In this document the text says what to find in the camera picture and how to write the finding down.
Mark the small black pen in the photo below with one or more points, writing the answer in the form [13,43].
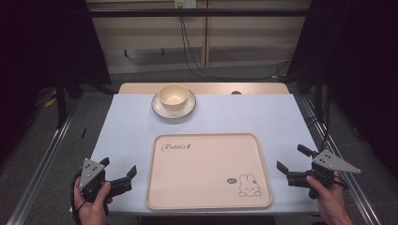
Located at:
[84,132]

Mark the cream bowl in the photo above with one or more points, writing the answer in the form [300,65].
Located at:
[173,97]

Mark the wooden table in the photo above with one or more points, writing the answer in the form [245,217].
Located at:
[212,88]

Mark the black metal stand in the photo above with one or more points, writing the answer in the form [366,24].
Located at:
[61,103]

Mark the light blue table mat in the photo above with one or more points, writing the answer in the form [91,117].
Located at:
[131,125]

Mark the metal floor rail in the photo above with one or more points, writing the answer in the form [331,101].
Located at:
[319,125]
[37,168]

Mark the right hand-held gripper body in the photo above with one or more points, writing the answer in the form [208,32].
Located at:
[325,170]

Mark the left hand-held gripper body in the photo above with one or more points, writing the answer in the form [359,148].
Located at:
[92,182]

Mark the white plate with dark rim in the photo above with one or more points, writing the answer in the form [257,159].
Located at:
[162,110]

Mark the beige tray with rabbit print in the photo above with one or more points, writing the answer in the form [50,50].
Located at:
[208,171]

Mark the white wall socket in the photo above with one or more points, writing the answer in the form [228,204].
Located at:
[185,3]

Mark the person's left hand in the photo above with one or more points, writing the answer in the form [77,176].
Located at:
[92,207]

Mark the black horizontal bar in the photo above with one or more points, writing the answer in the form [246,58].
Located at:
[200,12]

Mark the person's right hand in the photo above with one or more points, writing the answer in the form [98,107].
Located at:
[328,200]

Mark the dark curtain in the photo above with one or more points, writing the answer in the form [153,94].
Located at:
[37,47]
[359,62]

